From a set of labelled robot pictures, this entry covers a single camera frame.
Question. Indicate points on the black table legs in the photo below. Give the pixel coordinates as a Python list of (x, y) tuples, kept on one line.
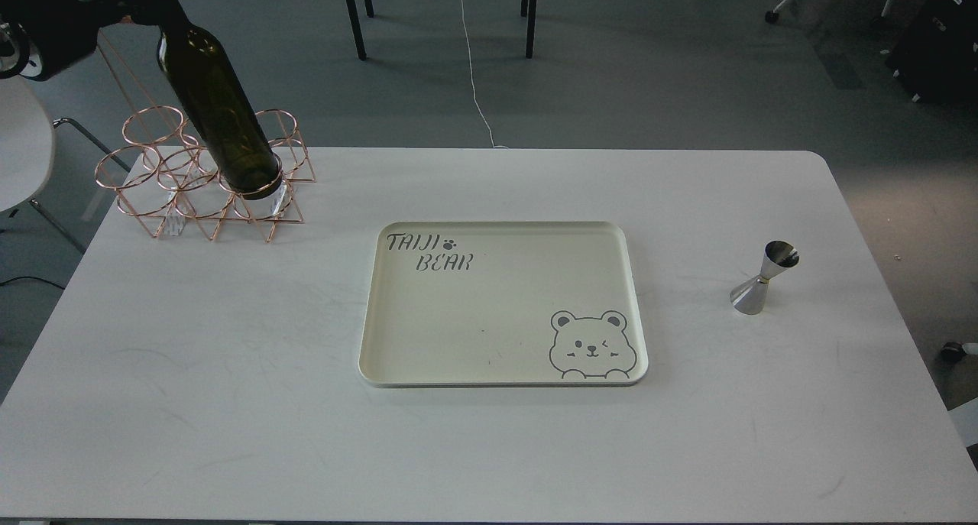
[(432, 26)]

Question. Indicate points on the black cart with wheels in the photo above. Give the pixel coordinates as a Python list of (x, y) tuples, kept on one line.
[(936, 58)]

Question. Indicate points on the cream tray with bear print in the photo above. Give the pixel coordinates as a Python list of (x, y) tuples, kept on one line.
[(479, 304)]

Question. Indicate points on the dark green wine bottle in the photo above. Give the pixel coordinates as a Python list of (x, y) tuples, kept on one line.
[(201, 75)]

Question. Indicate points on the silver steel jigger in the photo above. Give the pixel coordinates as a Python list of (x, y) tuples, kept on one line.
[(750, 297)]

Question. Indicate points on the copper wire wine rack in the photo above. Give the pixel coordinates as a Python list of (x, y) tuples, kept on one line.
[(165, 178)]

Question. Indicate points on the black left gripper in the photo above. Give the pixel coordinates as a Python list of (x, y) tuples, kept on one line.
[(43, 37)]

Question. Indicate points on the white chair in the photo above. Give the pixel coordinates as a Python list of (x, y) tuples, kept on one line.
[(27, 148)]

